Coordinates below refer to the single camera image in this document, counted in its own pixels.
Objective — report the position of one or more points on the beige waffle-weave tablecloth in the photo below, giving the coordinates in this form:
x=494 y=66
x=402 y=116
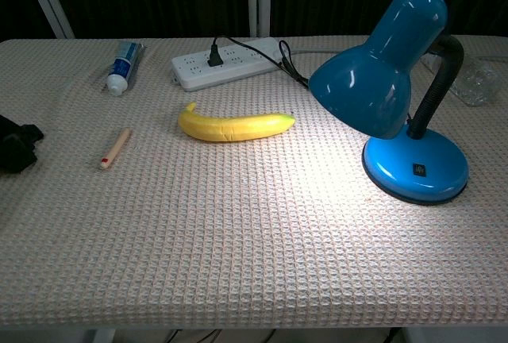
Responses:
x=238 y=220

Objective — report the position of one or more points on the black binder clip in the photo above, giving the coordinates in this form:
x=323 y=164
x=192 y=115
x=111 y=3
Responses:
x=16 y=144

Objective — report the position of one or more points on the white power strip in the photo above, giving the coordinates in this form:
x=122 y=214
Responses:
x=246 y=63

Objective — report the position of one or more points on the blue white toothpaste tube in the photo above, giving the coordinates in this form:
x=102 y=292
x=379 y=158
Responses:
x=123 y=67

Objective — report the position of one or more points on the blue desk lamp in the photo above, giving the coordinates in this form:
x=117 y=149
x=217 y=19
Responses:
x=357 y=81

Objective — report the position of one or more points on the yellow banana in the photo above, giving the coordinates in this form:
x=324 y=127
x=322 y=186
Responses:
x=234 y=126

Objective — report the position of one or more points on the clear plastic water bottle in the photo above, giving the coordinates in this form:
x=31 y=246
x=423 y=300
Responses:
x=476 y=83

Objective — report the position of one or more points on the short wooden pencil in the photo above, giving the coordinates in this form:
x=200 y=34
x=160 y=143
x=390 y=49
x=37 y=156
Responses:
x=115 y=148

